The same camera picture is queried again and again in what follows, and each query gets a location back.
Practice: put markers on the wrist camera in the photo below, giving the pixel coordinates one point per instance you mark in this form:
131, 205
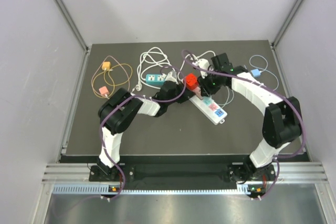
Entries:
171, 76
203, 64

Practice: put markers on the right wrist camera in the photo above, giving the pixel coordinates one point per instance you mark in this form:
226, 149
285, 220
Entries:
203, 64

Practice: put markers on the yellow charger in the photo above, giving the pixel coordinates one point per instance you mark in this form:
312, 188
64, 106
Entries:
106, 66

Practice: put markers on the teal power strip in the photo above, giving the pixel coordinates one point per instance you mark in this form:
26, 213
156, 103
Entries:
155, 80

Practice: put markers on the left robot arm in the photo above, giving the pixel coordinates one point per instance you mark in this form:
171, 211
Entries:
119, 111

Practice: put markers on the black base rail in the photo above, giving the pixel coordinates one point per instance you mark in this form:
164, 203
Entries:
181, 172

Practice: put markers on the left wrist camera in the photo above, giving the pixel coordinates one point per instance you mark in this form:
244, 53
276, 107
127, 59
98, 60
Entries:
171, 76

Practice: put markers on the mint green charger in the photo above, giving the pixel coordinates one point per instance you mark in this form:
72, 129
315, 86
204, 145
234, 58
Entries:
208, 101

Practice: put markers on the white power strip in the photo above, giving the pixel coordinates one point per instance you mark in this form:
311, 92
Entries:
213, 112

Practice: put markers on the dusty pink charger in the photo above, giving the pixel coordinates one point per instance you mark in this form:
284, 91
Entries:
198, 93

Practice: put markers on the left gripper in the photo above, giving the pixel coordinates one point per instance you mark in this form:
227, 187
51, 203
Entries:
187, 94

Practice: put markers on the white slotted cable duct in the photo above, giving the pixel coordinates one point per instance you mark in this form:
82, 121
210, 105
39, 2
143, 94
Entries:
105, 189

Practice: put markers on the red cube plug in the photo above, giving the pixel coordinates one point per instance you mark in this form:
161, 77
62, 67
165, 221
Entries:
191, 82

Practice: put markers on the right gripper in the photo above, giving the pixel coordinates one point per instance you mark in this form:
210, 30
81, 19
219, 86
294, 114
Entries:
206, 90

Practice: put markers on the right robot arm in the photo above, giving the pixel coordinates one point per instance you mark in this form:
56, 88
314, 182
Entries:
282, 122

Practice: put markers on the salmon pink charger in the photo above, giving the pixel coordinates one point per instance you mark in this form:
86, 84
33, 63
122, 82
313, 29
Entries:
104, 91

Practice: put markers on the light blue charger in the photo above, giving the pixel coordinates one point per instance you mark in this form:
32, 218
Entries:
255, 73

